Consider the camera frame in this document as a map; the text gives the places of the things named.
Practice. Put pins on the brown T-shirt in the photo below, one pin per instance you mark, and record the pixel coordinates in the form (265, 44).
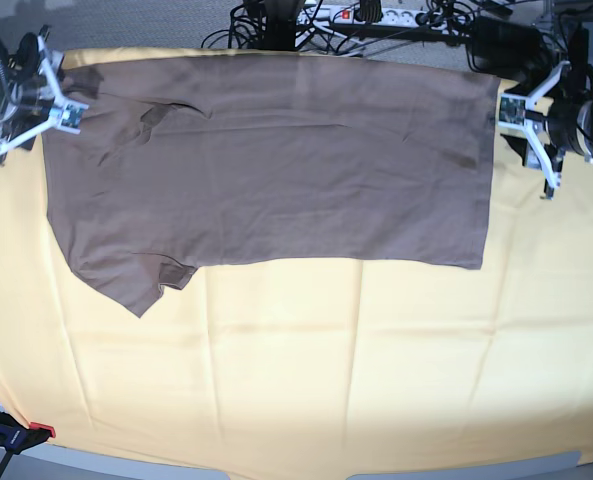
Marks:
(189, 162)

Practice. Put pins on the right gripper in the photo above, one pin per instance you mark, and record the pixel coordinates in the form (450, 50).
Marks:
(31, 84)

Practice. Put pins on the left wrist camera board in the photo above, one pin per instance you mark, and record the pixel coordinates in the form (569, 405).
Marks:
(511, 113)

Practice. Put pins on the white power strip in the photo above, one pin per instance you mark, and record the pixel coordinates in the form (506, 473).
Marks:
(342, 15)

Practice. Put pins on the yellow table cloth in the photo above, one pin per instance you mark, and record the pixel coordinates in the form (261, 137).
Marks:
(312, 368)

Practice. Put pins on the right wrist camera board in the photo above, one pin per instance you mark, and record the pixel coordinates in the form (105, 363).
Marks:
(67, 117)

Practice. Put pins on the black computer tower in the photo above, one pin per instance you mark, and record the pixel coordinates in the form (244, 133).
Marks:
(578, 46)

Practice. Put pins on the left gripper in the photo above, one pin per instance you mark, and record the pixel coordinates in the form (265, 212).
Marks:
(556, 122)

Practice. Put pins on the blue and red clamp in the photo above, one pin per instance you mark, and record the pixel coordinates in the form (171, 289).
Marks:
(15, 438)

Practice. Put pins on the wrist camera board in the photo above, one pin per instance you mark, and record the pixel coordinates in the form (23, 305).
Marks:
(67, 117)
(511, 113)

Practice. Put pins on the black power adapter brick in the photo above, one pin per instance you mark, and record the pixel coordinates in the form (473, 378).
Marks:
(490, 37)

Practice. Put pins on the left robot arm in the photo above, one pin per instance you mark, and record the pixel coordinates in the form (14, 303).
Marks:
(550, 120)

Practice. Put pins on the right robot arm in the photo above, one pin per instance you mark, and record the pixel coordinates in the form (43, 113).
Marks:
(31, 99)

